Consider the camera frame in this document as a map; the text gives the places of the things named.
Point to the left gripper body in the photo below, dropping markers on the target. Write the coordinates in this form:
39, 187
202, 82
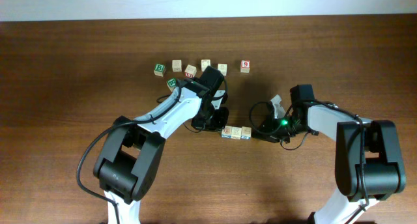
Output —
212, 119

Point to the green letter B block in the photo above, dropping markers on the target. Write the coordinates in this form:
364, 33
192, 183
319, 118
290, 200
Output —
159, 69

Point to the plain pale wooden block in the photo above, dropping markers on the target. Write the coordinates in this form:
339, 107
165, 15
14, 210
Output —
223, 69

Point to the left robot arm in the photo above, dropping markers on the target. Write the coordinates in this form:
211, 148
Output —
128, 162

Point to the car picture yellow block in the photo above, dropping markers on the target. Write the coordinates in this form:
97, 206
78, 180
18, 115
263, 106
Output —
246, 133

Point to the red letter wooden block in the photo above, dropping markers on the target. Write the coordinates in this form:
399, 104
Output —
190, 71

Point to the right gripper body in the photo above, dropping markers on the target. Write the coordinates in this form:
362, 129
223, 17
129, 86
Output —
266, 133

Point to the green letter R block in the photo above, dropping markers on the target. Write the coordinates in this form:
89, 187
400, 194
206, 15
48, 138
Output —
172, 84

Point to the shell picture Q block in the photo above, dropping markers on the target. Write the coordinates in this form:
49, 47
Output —
226, 132

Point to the letter E L block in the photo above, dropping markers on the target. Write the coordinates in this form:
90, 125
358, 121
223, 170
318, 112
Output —
236, 132

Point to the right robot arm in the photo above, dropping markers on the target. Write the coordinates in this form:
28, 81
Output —
369, 165

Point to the wooden block outline picture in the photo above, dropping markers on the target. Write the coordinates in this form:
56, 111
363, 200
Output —
204, 64

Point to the red number nine block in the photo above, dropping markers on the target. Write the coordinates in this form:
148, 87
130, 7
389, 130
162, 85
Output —
245, 66

